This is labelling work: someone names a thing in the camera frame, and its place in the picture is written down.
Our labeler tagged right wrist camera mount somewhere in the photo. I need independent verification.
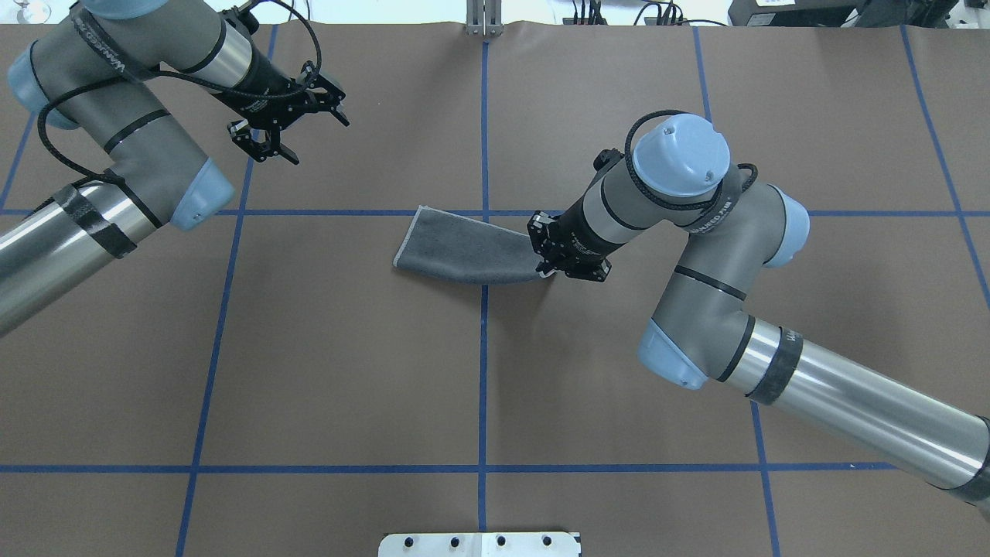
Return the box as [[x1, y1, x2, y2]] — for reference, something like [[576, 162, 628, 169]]
[[592, 149, 623, 173]]

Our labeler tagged aluminium frame post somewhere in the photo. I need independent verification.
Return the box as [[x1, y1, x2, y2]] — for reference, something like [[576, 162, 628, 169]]
[[464, 0, 504, 38]]

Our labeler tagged brown table mat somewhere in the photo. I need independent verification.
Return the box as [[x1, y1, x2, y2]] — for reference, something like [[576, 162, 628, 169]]
[[2, 22, 988, 556]]

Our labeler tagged blue tape strip crosswise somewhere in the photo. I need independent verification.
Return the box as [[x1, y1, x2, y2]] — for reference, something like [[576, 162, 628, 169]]
[[218, 209, 989, 219]]

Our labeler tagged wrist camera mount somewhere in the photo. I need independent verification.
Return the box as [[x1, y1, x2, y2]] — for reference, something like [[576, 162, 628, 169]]
[[219, 1, 261, 39], [592, 149, 623, 173]]

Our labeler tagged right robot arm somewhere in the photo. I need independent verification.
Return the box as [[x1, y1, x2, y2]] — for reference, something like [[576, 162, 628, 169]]
[[527, 111, 988, 514]]

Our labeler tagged pink and grey towel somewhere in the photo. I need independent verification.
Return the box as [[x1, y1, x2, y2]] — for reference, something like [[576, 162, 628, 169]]
[[392, 206, 555, 285]]

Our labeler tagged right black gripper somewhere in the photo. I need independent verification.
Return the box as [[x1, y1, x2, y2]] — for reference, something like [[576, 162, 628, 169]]
[[527, 203, 614, 282]]

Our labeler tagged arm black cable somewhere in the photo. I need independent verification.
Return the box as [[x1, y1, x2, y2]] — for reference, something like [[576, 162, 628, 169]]
[[623, 109, 760, 211], [36, 0, 324, 186]]

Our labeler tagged blue tape strip lengthwise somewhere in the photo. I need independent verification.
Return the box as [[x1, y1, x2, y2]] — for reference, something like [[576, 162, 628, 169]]
[[477, 41, 491, 532]]

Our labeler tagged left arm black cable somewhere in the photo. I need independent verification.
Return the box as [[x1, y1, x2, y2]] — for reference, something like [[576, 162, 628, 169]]
[[36, 0, 324, 186]]

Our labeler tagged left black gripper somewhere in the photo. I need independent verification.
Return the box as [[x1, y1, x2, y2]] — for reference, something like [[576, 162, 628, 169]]
[[225, 54, 350, 166]]

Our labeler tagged white camera stand base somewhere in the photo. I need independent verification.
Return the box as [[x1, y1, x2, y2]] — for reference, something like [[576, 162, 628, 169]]
[[377, 531, 583, 556]]

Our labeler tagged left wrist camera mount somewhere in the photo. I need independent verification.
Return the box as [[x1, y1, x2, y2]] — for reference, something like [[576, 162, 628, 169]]
[[219, 1, 261, 39]]

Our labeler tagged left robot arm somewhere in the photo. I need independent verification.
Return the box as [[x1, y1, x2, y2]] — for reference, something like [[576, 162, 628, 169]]
[[2, 1, 349, 334]]

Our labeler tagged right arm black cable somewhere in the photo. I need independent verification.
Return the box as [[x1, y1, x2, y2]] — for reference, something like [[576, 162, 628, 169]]
[[623, 109, 760, 211]]

